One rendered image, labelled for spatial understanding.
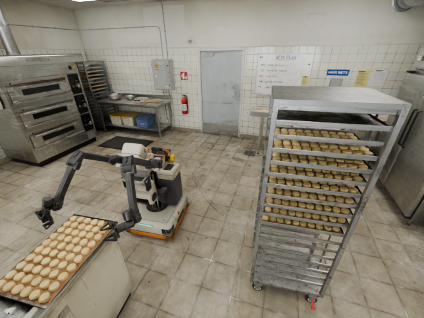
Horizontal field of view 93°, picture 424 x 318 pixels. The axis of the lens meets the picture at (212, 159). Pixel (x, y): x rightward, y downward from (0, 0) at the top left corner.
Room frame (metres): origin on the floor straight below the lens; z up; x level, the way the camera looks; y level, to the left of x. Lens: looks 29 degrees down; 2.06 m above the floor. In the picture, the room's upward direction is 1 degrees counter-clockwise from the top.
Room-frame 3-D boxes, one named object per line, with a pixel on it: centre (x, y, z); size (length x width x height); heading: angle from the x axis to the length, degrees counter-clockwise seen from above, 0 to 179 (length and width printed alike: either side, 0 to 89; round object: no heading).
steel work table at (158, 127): (5.48, 2.09, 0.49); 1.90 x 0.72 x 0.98; 71
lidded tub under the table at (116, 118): (5.66, 2.61, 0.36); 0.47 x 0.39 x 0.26; 160
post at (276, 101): (1.13, -0.36, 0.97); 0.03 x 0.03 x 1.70; 76
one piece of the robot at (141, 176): (1.75, 0.79, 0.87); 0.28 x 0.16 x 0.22; 77
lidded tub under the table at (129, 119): (5.53, 2.23, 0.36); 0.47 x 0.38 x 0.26; 161
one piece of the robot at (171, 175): (2.12, 0.70, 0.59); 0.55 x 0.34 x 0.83; 77
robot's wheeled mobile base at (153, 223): (2.04, 0.72, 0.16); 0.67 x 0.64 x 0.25; 167
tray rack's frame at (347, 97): (1.28, -0.71, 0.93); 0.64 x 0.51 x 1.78; 76
